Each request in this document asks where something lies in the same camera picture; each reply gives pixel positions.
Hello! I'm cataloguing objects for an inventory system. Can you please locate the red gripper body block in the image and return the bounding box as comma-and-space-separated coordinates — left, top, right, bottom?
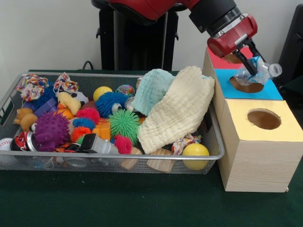
207, 13, 258, 59

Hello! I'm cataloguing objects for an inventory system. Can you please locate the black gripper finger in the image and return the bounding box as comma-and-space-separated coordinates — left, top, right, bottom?
232, 50, 258, 75
245, 39, 266, 62

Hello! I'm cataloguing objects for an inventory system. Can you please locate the clear plastic bottle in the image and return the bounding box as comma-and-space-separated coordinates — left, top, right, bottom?
234, 56, 283, 86

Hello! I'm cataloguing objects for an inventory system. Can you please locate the cream waffle cloth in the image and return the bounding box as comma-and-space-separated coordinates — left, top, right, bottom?
138, 65, 215, 154

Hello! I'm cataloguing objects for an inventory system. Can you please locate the light blue waffle cloth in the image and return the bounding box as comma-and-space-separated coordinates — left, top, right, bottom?
131, 68, 213, 116

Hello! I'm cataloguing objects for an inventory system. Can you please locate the wooden box with three holes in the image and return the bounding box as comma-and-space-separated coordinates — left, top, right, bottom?
202, 46, 303, 192

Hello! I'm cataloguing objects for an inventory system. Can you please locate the black chair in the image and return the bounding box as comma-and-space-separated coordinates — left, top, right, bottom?
273, 4, 303, 82

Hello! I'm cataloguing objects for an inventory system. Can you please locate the neighbouring green covered table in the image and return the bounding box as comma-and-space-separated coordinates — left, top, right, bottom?
279, 78, 303, 111

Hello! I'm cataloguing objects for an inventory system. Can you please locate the large yellow ball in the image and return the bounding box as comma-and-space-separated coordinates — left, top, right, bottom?
182, 142, 211, 171

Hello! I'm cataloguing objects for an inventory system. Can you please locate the blue spiky ball with eyes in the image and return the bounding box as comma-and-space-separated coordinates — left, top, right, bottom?
95, 91, 130, 119

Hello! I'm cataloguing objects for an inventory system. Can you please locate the plain green spiky ball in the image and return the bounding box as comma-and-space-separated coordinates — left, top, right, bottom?
108, 109, 142, 146

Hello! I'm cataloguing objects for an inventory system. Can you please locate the crumpled colourful printed wrapper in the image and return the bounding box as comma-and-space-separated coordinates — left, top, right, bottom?
15, 73, 50, 102
53, 72, 80, 94

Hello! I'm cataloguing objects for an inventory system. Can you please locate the dark green table cloth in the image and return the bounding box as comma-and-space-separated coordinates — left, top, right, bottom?
0, 69, 303, 227

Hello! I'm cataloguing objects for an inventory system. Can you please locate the purple spiky rubber toy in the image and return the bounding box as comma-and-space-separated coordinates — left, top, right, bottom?
34, 111, 71, 152

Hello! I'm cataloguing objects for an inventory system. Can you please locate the crushed black can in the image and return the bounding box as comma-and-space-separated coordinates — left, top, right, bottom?
9, 131, 37, 152

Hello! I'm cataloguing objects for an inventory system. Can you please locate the white baseball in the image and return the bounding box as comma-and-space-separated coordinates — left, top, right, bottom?
0, 137, 14, 165

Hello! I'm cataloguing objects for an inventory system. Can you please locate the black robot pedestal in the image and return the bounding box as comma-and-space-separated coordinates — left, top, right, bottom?
91, 0, 191, 71

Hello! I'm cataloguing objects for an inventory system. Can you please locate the shallow wire mesh bin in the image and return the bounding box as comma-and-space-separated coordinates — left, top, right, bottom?
0, 72, 225, 175

